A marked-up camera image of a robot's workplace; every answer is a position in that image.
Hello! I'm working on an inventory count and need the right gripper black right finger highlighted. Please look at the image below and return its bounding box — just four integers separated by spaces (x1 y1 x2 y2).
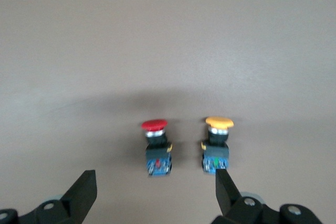
211 167 323 224

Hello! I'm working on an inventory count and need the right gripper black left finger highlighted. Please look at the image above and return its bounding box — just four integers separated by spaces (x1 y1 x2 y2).
0 169 98 224

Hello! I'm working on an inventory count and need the red mushroom push button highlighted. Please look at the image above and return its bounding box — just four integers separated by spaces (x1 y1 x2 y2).
140 119 174 178

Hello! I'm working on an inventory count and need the yellow mushroom push button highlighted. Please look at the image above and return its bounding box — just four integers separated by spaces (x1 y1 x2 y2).
200 115 235 176

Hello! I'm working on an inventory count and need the brown table mat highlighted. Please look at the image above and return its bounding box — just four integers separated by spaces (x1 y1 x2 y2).
0 0 336 224

